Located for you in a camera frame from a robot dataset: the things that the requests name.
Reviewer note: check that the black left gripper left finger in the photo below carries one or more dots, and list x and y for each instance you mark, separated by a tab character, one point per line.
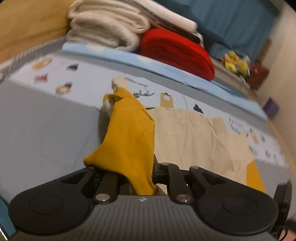
102	186

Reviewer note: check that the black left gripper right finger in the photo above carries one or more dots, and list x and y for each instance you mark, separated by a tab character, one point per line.
170	175

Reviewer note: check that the beige and mustard hooded jacket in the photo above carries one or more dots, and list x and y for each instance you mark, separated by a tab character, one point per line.
136	136

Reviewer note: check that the grey printed bed sheet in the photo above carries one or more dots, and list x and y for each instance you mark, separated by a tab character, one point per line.
52	118

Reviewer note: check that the light blue folded sheet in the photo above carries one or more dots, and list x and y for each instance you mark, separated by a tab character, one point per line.
150	65

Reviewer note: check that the red folded blanket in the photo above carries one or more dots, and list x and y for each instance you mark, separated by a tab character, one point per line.
175	50

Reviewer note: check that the purple box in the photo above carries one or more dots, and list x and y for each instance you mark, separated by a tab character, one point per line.
271	108

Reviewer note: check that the yellow plush toys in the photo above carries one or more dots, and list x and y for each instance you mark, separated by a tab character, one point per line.
233	63

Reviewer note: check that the dark red plush cushion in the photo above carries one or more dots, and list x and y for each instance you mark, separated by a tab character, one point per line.
258	74

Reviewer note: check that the dark patterned folded cloth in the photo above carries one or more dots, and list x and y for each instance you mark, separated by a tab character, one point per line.
173	28

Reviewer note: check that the cream folded blanket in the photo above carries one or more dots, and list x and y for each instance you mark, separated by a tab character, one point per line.
114	24

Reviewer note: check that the white folded pillow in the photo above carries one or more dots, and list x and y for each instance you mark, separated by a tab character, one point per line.
167	15

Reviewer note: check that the blue curtain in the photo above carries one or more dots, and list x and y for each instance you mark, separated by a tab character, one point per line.
241	26

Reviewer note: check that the wooden headboard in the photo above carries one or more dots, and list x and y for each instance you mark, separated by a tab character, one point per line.
25	24

